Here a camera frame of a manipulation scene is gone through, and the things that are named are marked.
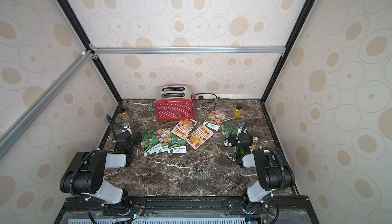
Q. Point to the horizontal aluminium rail back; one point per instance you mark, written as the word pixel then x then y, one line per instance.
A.
pixel 186 50

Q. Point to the flower seed packet back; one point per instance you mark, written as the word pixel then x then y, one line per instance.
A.
pixel 215 120

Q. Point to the pink striped seed packet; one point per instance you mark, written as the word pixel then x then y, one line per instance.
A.
pixel 183 128

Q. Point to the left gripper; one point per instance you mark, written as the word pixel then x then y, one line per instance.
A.
pixel 118 135

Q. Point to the black base frame front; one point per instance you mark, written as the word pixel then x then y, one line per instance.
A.
pixel 189 210

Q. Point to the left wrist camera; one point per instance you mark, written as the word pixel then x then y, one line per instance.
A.
pixel 125 127

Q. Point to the red polka dot toaster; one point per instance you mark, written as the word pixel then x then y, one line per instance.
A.
pixel 175 103

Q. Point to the diagonal aluminium rail left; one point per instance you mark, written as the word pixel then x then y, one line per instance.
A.
pixel 12 135

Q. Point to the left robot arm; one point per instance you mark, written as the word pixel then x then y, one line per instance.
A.
pixel 84 176

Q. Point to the yellow turmeric powder bottle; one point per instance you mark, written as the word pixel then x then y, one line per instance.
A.
pixel 238 111

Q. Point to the flower seed packet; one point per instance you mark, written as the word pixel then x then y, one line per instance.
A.
pixel 164 139
pixel 215 120
pixel 253 145

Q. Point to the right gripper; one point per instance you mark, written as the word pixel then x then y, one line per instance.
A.
pixel 234 139

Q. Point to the orange striped seed packet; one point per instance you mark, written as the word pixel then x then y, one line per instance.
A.
pixel 199 136

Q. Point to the brown spice bottle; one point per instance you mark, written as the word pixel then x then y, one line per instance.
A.
pixel 124 115

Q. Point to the green gourd packet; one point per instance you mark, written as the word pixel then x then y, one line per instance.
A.
pixel 229 130
pixel 176 144
pixel 150 143

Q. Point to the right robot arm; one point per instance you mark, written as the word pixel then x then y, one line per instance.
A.
pixel 274 173

